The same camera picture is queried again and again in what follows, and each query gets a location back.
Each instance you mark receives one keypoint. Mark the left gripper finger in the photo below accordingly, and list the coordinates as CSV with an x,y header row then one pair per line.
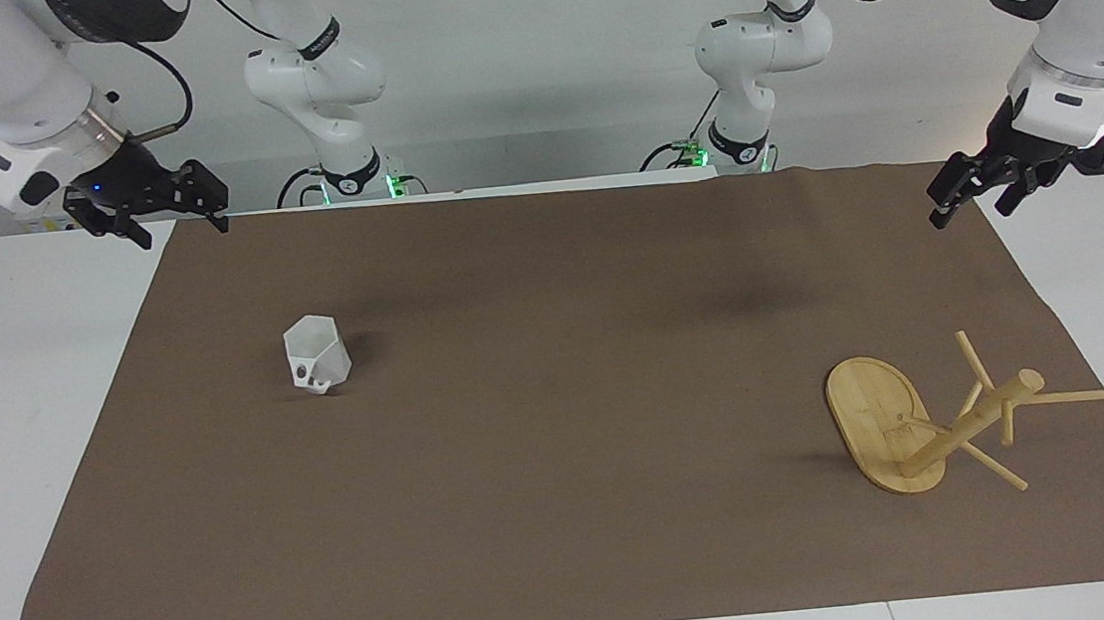
x,y
1017,194
949,187

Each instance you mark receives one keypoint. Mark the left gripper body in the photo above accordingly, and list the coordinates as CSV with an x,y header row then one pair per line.
x,y
1023,149

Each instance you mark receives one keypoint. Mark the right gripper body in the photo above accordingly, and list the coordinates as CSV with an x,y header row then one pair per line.
x,y
122,173

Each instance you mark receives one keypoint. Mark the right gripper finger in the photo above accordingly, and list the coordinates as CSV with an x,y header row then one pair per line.
x,y
110,227
202,191

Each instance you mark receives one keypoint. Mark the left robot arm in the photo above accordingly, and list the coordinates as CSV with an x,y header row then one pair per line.
x,y
758,42

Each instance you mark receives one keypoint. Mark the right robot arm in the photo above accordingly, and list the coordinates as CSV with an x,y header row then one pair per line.
x,y
11,68

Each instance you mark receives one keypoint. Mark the white hexagonal cup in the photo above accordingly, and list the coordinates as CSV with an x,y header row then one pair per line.
x,y
316,356

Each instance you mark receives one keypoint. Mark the wooden cup rack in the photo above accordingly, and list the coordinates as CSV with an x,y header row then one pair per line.
x,y
882,421

